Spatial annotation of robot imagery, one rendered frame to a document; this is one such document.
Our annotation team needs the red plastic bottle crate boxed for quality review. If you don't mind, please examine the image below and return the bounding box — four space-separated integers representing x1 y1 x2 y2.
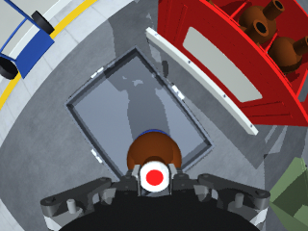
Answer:
157 0 308 127

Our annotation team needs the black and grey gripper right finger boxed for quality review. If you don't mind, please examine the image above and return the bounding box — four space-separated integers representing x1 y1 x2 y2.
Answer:
167 164 270 231

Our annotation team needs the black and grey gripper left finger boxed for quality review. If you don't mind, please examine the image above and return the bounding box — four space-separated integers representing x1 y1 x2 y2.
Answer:
40 165 142 231

